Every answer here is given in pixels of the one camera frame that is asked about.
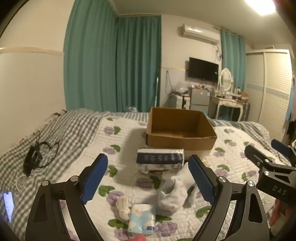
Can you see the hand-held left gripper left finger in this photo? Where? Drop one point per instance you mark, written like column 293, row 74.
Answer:
column 94, row 178

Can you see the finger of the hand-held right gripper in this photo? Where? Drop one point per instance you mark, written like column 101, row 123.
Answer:
column 281, row 146
column 256, row 155

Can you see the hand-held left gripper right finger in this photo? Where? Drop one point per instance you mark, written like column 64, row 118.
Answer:
column 201, row 183

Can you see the white sock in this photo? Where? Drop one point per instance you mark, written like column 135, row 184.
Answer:
column 178, row 190

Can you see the navy white tissue pack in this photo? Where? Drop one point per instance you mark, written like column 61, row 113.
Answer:
column 160, row 160

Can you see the brown cardboard box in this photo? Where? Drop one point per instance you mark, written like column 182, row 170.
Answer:
column 180, row 129

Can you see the cloud print tissue packet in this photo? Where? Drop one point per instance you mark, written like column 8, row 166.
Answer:
column 142, row 219

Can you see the floral white quilt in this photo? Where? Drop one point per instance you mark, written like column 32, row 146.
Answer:
column 120, row 139

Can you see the hanging blue garment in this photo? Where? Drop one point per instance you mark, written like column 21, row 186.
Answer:
column 291, row 99

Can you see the white louvred wardrobe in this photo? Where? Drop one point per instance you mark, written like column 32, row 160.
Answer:
column 270, row 92

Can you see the grey gingham bedsheet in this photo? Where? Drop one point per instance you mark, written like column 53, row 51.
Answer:
column 62, row 129

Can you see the white vanity table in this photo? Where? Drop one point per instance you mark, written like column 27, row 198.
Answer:
column 225, row 103

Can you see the pink object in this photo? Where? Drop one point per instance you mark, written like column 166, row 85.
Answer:
column 137, row 238

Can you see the grey mini fridge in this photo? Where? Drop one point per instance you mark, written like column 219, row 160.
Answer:
column 199, row 98

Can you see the oval white vanity mirror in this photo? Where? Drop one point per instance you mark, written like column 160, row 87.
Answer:
column 225, row 80

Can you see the white small cabinet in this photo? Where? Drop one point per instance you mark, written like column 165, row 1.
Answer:
column 175, row 101

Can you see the smartphone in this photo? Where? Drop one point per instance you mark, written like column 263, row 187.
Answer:
column 8, row 206

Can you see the clear plastic bag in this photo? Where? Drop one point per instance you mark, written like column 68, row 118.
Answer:
column 182, row 88

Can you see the narrow teal curtain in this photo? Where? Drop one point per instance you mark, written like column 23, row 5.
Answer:
column 232, row 58

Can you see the metal pole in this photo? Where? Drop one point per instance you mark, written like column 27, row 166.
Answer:
column 158, row 92

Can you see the wide teal curtain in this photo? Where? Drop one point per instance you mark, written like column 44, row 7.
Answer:
column 104, row 64

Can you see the white air conditioner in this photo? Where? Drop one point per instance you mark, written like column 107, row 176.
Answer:
column 200, row 33

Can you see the ceiling light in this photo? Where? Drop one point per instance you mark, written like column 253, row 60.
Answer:
column 260, row 6

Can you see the black wall television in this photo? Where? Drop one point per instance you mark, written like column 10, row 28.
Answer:
column 203, row 69

